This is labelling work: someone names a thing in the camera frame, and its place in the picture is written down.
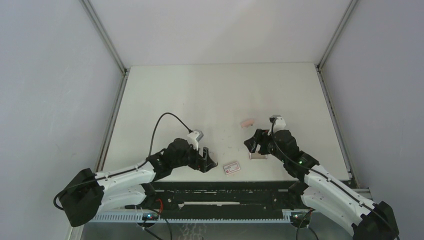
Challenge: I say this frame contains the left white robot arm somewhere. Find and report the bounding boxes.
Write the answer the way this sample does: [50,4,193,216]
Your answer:
[53,138,218,227]

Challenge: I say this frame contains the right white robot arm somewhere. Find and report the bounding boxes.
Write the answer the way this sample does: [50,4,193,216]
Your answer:
[244,128,399,240]

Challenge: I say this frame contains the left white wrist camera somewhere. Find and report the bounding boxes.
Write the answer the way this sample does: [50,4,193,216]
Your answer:
[186,129,204,151]

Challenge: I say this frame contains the left black camera cable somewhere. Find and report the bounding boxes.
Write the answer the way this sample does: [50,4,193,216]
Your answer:
[52,112,194,211]

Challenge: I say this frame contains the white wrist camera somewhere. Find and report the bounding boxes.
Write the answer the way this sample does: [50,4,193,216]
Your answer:
[186,129,204,151]
[269,114,287,133]

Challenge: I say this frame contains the left aluminium frame rail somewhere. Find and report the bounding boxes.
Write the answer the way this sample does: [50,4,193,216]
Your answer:
[79,0,128,171]

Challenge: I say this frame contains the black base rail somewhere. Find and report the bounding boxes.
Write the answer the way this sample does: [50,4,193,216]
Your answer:
[91,180,359,221]

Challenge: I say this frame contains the right aluminium frame rail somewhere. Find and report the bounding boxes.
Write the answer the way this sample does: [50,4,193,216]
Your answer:
[315,0,360,184]

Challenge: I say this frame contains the right black camera cable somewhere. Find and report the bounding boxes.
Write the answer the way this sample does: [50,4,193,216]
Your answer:
[270,117,400,240]

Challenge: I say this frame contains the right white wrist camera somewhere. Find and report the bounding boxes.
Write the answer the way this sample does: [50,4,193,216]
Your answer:
[269,114,287,133]

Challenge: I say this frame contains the pink white mini stapler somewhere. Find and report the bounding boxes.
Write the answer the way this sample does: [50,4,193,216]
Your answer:
[240,118,255,129]

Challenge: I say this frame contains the red white staple box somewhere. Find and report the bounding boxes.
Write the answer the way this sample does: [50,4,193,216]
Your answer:
[222,161,241,175]

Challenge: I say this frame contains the black camera cable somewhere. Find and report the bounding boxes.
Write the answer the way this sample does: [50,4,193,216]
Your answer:
[270,117,400,240]
[52,112,194,211]

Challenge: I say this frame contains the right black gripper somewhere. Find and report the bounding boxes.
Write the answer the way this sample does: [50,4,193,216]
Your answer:
[244,128,287,164]

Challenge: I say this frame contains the white slotted cable duct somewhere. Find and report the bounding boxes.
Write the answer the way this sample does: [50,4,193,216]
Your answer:
[89,211,292,224]

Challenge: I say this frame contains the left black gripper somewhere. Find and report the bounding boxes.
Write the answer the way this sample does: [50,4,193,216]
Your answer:
[171,140,215,172]

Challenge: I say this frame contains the aluminium frame rail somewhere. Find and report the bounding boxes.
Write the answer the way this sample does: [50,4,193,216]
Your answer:
[79,0,128,171]
[315,0,360,184]

